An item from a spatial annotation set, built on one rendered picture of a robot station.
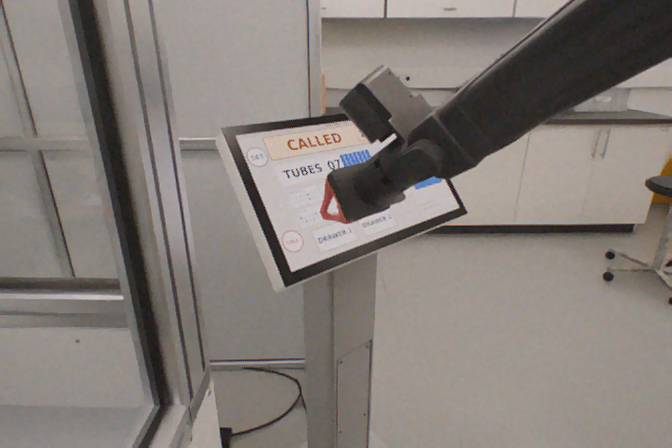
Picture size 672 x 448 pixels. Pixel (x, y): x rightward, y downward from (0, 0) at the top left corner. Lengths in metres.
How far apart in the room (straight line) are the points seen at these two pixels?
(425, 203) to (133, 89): 0.70
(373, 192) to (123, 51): 0.29
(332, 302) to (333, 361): 0.17
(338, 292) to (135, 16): 0.71
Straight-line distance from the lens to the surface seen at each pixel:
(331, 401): 1.13
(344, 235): 0.75
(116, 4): 0.35
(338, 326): 0.98
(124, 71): 0.34
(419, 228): 0.88
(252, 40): 1.43
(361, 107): 0.42
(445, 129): 0.34
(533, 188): 3.25
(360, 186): 0.48
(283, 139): 0.79
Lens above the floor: 1.32
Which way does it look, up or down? 21 degrees down
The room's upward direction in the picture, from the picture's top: straight up
